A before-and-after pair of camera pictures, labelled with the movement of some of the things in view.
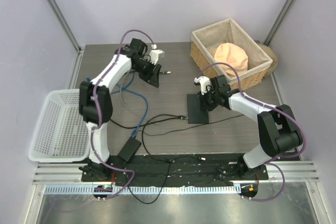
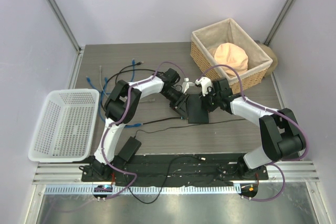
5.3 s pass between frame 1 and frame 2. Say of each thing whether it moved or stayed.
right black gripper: stayed
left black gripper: moved
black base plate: stayed
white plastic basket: stayed
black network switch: stayed
